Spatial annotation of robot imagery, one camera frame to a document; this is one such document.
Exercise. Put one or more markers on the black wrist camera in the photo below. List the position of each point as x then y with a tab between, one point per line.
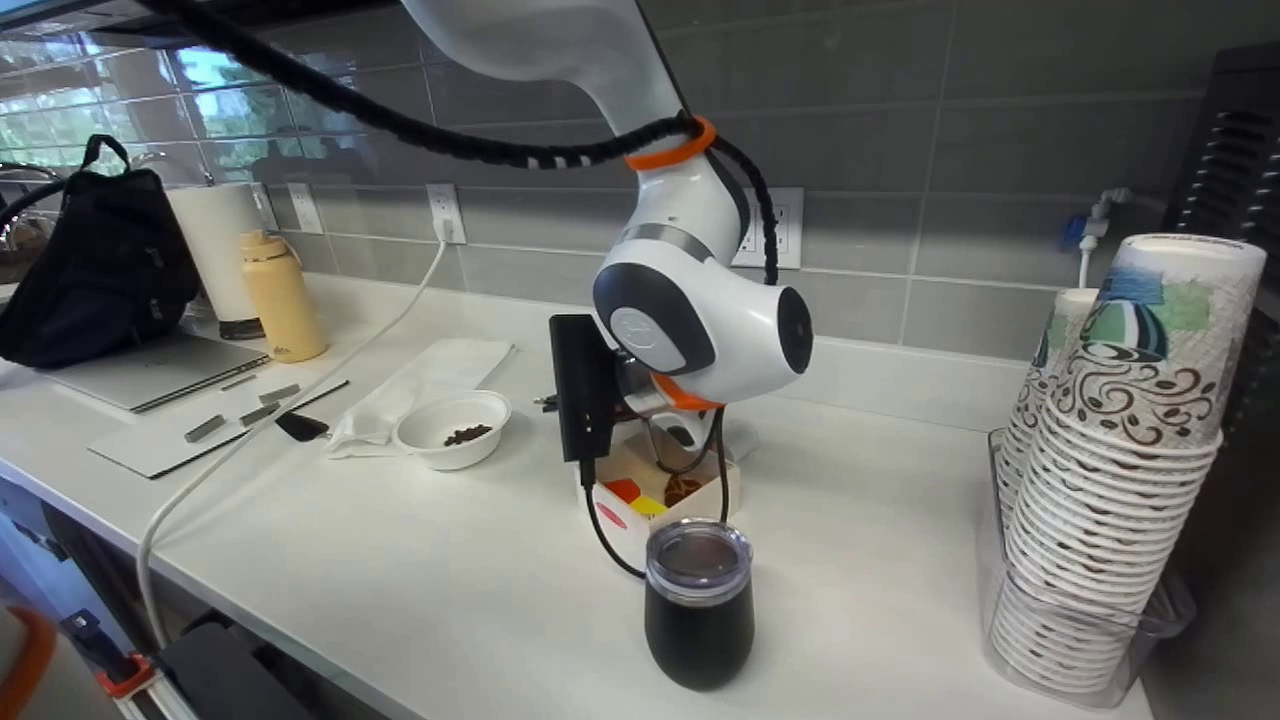
584	384

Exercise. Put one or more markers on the white red cardboard box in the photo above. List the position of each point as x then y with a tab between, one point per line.
649	481

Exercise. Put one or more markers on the white bowl with beans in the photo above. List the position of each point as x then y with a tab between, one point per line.
423	428

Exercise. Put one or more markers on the black tumbler with lid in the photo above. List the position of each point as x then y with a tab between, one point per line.
698	603

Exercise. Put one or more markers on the black backpack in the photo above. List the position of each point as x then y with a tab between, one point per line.
112	270

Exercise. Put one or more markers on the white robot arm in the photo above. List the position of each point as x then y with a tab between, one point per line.
681	324

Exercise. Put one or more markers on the stack of paper cups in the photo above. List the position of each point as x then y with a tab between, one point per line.
1105	453

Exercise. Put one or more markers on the paper towel roll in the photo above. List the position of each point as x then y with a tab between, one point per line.
213	225

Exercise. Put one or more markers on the pile of dark beans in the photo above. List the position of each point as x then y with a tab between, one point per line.
465	432

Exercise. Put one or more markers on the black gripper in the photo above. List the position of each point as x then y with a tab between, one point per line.
681	417

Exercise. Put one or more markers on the yellow bottle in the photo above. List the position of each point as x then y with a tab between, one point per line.
281	301

